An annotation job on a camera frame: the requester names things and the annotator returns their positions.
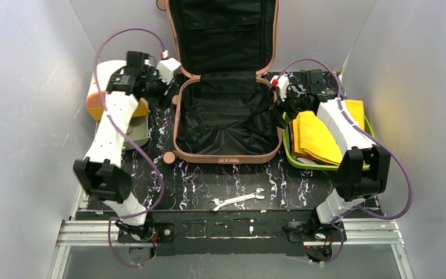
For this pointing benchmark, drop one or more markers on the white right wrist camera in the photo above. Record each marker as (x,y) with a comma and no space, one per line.
(280,85)

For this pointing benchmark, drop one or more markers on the pink hard-shell suitcase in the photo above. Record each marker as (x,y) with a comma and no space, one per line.
(223,109)

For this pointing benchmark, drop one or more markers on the yellow snack packet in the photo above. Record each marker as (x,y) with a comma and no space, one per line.
(312,136)

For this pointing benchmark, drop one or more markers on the silver open-end wrench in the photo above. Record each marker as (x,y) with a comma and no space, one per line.
(218,204)

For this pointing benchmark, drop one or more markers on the green plastic tray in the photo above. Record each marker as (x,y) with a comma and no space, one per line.
(287,143)

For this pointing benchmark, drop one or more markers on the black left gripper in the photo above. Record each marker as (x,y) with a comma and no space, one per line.
(163,92)

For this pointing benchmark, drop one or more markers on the white printed garment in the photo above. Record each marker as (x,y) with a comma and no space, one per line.
(306,160)

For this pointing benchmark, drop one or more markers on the aluminium frame rail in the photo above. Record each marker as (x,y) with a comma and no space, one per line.
(75,232)

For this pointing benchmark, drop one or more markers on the black spring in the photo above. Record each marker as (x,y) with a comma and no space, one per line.
(170,189)

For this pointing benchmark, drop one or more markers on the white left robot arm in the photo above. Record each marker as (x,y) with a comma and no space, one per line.
(99,172)

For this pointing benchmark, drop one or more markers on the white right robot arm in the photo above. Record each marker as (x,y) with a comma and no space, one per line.
(363,169)

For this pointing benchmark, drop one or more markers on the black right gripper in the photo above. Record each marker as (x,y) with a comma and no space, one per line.
(282,102)

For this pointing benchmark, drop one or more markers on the cream cylindrical drum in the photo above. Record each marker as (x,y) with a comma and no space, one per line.
(138,128)

